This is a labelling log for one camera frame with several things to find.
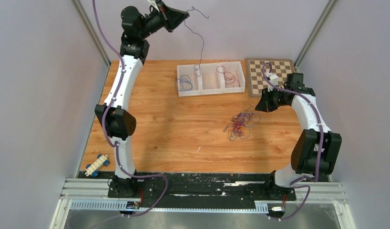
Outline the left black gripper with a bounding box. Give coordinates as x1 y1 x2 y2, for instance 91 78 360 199
139 0 190 40

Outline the wire bundle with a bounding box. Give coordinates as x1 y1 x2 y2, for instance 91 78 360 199
223 105 262 142

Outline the red wire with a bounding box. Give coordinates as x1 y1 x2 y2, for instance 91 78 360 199
216 65 241 88

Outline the blue wire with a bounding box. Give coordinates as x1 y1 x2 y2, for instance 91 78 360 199
174 74 195 92

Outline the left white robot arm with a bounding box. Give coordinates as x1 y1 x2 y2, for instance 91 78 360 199
94 0 190 198

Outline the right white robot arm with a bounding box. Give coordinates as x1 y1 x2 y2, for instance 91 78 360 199
255 73 342 199

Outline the wooden chessboard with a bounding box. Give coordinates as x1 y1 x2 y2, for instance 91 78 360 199
244 58 297 98

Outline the white three-compartment bin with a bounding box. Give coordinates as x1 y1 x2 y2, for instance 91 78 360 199
176 61 246 97

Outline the white blue toy block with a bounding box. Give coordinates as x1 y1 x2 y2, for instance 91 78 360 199
84 154 110 177

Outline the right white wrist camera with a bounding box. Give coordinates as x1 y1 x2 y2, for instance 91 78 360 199
267 73 279 92

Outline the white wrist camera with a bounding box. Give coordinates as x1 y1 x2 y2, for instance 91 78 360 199
147 0 160 11
267 73 279 92

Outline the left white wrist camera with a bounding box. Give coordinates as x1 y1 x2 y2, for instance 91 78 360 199
147 0 160 11

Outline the grey slotted cable duct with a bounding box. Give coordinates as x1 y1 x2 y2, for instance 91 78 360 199
69 199 269 213

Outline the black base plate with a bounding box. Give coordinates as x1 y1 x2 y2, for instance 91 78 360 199
108 172 296 209

